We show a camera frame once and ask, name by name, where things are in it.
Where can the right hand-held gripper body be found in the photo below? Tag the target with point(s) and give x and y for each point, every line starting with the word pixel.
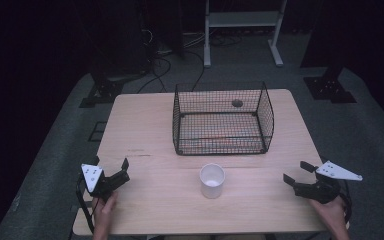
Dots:
pixel 320 190

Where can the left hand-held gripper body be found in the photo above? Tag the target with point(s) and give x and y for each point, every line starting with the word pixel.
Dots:
pixel 99 183

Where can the person's right hand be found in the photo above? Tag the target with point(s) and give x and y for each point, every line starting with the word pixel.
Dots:
pixel 333 213

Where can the person's left hand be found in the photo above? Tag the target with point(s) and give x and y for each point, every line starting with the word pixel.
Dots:
pixel 102 213

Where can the black stand with base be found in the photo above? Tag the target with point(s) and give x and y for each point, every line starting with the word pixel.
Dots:
pixel 108 90
pixel 330 88

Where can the white cup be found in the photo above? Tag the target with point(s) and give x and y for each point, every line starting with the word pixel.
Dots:
pixel 212 186

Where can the dark round disc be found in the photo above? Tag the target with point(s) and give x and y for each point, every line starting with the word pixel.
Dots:
pixel 237 103

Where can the black rectangular floor frame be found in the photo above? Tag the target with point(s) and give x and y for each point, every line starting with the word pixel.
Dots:
pixel 96 131

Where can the white metal stand frame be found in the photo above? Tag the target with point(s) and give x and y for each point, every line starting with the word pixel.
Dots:
pixel 243 18

